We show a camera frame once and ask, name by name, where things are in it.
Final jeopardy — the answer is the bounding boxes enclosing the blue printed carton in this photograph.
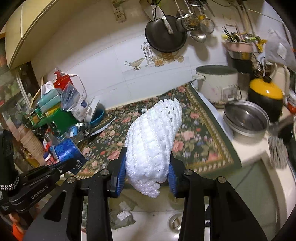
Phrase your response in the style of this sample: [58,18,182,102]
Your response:
[50,138,87,175]

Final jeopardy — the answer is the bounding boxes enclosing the white foam fruit net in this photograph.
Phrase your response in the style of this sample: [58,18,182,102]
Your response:
[125,98,182,198]

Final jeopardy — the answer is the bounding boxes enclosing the white trash bowl on floor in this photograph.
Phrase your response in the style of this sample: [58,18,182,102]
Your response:
[168,212,183,233]

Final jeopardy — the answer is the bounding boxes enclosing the grey bag on floor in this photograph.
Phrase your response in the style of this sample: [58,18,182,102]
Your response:
[108,199,137,230]

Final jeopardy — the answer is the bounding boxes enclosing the small white pill bottle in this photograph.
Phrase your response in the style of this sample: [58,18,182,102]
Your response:
[43,152,57,165]

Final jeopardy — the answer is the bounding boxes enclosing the stack of brown paper cups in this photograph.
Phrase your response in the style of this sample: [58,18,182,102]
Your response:
[18,124,46,166]

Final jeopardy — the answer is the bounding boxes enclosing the clear glass mug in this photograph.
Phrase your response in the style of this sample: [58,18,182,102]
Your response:
[68,123,90,144]

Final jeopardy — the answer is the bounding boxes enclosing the blue bowl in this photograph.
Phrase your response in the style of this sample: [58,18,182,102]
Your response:
[89,108,105,128]

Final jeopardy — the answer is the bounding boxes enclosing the floral green table mat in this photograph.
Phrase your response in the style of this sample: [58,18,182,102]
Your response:
[76,83,242,179]

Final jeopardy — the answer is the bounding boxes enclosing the green box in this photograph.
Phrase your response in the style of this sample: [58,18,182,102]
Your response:
[31,108,78,135]

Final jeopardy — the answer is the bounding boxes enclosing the grey dish rag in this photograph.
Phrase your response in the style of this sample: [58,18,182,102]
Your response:
[268,136,289,169]

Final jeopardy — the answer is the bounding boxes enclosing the white round lid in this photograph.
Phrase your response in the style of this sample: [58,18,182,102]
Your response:
[84,97,99,123]

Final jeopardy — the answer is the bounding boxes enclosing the small dark bottle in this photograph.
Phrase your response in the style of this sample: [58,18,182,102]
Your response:
[137,108,147,114]

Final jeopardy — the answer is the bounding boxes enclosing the blue printed plastic bag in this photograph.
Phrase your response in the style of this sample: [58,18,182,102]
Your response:
[61,82,89,122]

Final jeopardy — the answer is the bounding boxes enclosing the stainless steel basin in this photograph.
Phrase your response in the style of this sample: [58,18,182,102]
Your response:
[223,100,270,138]

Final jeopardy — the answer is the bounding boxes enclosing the teal tissue box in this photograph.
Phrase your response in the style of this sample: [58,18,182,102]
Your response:
[38,88,62,114]

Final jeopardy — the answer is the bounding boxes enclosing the red carton box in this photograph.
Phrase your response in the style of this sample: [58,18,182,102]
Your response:
[53,70,73,90]

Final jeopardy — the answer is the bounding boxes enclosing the yellow black pot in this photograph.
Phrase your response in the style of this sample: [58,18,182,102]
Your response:
[248,77,283,123]

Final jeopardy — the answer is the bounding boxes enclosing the red lidded jar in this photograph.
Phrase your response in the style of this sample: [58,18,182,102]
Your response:
[287,90,296,114]

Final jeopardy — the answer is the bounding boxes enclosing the white rice cooker pot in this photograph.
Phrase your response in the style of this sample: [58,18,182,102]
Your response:
[192,65,242,108]

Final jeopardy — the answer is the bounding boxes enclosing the black hanging frying pan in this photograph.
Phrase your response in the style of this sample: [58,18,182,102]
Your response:
[145,15,187,53]

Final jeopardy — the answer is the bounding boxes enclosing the pink utensil holder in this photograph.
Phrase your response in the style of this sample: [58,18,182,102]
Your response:
[224,41,253,60]

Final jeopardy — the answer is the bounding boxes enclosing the upper yellow cabinets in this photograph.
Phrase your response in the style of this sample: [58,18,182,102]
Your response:
[5,0,94,69]

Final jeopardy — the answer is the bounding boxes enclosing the grey hanging cloth bag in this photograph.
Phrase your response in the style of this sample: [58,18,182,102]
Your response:
[264,29,296,72]

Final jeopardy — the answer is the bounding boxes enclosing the white power strip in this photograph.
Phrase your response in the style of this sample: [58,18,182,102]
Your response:
[111,0,126,23]

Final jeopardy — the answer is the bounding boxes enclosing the hanging metal ladle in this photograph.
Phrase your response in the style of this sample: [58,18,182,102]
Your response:
[184,1,206,43]

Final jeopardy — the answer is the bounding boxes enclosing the hanging scissors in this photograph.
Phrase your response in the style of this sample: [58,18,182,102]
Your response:
[147,0,161,21]

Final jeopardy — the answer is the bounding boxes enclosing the hanging wire strainer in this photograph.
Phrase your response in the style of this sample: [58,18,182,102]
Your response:
[198,4,215,36]

